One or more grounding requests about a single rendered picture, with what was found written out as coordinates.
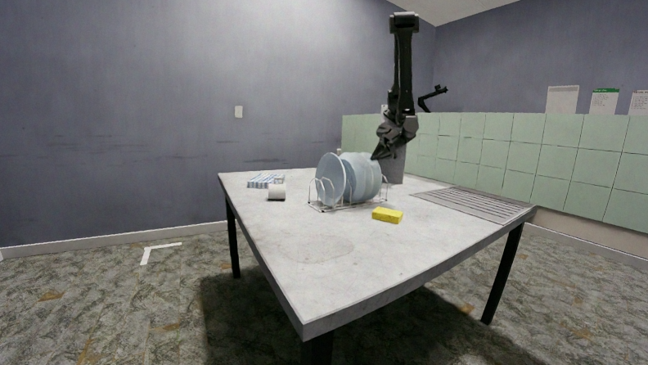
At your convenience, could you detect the yellow sponge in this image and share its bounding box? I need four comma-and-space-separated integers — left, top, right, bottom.
371, 207, 403, 224

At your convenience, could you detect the white mug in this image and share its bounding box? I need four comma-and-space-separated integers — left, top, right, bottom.
268, 178, 286, 200

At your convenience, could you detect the blue and white checkered towel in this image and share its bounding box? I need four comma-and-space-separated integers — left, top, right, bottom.
247, 173, 286, 189

